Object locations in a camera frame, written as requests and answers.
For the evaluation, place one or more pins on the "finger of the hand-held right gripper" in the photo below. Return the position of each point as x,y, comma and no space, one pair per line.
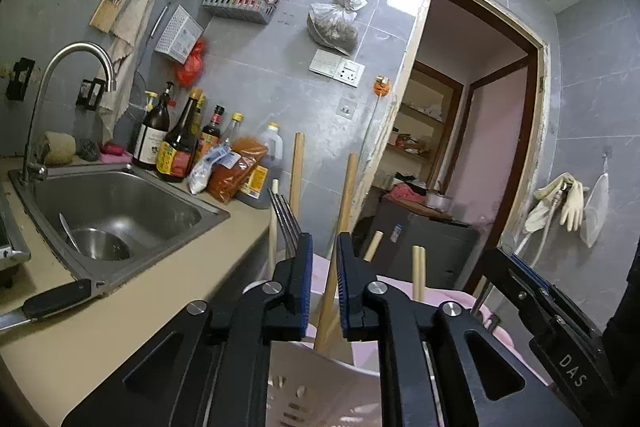
530,272
570,364

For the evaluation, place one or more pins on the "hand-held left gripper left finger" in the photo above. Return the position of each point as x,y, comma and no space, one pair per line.
305,297

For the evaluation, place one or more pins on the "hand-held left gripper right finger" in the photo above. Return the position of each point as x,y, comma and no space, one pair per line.
341,302

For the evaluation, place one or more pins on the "steel fork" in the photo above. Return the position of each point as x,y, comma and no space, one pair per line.
287,222

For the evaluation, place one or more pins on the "white plastic utensil holder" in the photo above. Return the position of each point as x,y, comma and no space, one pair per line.
320,387

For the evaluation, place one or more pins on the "thick wooden chopstick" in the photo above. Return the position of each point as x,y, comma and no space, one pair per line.
347,197
298,177

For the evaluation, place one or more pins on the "cream rubber glove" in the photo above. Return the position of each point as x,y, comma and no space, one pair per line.
537,214
572,207

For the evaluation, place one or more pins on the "clear plastic bag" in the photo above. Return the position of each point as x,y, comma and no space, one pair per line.
595,212

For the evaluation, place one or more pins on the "pink floral cloth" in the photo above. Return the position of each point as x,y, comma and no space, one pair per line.
442,293

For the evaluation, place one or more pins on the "grey metal cabinet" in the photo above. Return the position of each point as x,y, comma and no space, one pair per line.
440,247

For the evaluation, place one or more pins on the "metal pot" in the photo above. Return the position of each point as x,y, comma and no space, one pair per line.
439,203

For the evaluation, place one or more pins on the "red cloth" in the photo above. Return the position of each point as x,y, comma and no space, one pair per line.
405,194

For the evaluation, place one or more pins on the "orange spice packet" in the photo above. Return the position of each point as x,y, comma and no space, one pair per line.
235,172

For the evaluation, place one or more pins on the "dark liquid plastic jug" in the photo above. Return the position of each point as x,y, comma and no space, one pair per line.
274,157

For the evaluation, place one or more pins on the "white and blue packet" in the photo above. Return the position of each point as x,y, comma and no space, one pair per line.
205,172

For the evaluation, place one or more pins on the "beige kitchen counter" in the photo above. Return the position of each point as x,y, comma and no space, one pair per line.
125,317

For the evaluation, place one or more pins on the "clear bottle yellow cap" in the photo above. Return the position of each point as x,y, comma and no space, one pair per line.
234,127

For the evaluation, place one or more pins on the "dark bottle red cap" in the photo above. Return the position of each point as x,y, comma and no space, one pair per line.
214,127

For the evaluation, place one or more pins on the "large soy sauce bottle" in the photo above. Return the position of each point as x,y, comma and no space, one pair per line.
175,152

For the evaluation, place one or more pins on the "wooden shelf unit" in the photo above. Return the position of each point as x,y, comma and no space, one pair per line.
415,109

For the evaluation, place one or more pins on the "stainless steel sink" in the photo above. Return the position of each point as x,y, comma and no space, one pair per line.
125,202

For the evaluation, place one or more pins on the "steel bowl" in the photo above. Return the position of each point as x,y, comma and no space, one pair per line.
100,244

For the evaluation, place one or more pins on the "dark bottle gold cap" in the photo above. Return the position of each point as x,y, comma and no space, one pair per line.
201,107

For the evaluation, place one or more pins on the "dark bottle white label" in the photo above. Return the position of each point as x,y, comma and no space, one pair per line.
150,137

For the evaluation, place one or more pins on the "pump dispenser bottle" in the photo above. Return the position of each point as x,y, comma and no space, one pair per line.
170,94

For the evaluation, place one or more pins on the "steel serving spoon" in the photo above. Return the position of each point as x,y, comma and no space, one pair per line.
67,229

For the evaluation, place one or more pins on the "red plastic bag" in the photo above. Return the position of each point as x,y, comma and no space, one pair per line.
190,67

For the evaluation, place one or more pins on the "steel wool scourer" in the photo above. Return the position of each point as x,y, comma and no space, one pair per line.
89,151

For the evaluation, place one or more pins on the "bag of dried goods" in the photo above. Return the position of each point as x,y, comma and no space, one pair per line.
332,29

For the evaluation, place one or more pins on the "loofah scrubber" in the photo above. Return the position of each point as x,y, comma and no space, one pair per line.
57,149

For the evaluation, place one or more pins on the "gas stove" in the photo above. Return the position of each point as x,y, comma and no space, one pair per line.
10,252

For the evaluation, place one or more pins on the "thin metal tool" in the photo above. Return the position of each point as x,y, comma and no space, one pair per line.
160,21

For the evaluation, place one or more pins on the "stained hanging rag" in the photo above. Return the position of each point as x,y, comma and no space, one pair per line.
135,12

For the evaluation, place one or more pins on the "curved steel faucet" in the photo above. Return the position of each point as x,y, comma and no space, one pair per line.
75,48

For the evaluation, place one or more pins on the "small grey wall socket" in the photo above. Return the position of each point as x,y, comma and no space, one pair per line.
347,108

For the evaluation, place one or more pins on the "orange wall plug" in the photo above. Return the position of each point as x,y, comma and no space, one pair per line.
382,86

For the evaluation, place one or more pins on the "white wall socket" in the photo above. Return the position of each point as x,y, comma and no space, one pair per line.
350,73

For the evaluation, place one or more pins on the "white light switch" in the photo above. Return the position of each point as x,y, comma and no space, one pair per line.
325,63

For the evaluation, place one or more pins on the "wooden door frame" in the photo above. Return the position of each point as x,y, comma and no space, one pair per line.
425,32

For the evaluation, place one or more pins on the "small white wall basket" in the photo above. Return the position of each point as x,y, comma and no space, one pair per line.
177,34

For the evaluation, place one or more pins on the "black wall hook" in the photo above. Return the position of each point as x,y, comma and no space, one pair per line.
90,94
20,79

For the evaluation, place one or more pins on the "grey wall rack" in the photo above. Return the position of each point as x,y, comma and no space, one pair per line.
235,9

